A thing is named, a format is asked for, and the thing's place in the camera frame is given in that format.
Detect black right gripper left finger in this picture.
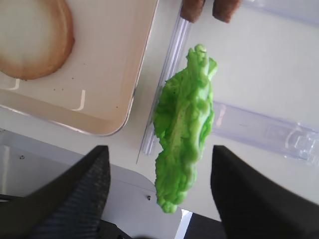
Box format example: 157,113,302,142
0,145,110,239

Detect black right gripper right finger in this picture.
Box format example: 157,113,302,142
210,145,319,239

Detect green lettuce leaf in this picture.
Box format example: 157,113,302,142
154,44,217,214

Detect clear holder lettuce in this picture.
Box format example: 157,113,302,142
212,102,319,166

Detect round bread slice on tray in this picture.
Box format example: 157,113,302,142
0,0,75,80

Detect rear brown meat patty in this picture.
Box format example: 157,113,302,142
212,0,242,23

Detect brown meat patty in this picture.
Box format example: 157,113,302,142
180,0,205,23
212,0,242,23

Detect front brown meat patty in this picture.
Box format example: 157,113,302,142
180,0,205,23

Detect cream rectangular tray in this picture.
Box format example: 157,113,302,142
0,0,158,136

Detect right clear acrylic rack rail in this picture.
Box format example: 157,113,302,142
136,4,195,165

